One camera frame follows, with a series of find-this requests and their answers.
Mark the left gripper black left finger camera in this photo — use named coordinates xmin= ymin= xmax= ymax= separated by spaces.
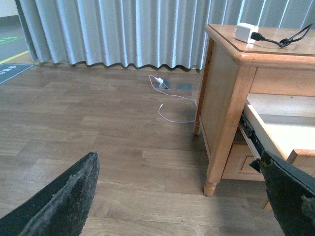
xmin=0 ymin=152 xmax=100 ymax=236

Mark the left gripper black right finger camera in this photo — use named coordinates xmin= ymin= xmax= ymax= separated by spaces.
xmin=250 ymin=150 xmax=315 ymax=236

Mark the wooden top drawer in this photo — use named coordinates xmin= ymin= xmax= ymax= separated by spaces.
xmin=239 ymin=93 xmax=315 ymax=176

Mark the wooden drawer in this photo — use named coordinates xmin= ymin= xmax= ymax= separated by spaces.
xmin=239 ymin=93 xmax=315 ymax=176
xmin=222 ymin=144 xmax=264 ymax=181

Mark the black charger cable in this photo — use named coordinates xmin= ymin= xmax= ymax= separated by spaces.
xmin=251 ymin=24 xmax=313 ymax=48

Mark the white charger adapter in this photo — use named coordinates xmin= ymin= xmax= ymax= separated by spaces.
xmin=234 ymin=23 xmax=259 ymax=44

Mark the wooden bottom drawer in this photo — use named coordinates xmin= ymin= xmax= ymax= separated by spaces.
xmin=222 ymin=144 xmax=264 ymax=181

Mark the wooden nightstand cabinet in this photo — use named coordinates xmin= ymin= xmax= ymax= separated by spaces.
xmin=194 ymin=24 xmax=315 ymax=197

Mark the grey floor sign mat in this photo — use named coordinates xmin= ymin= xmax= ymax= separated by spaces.
xmin=0 ymin=63 xmax=33 ymax=84

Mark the closed metal floor plate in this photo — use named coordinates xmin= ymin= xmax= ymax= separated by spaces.
xmin=176 ymin=84 xmax=193 ymax=91

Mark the white floor plug adapter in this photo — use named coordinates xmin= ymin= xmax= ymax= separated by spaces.
xmin=155 ymin=77 xmax=164 ymax=85

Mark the open metal floor socket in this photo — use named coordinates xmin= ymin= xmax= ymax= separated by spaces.
xmin=157 ymin=79 xmax=171 ymax=90

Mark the grey pleated curtain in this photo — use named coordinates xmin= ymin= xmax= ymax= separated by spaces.
xmin=16 ymin=0 xmax=315 ymax=69

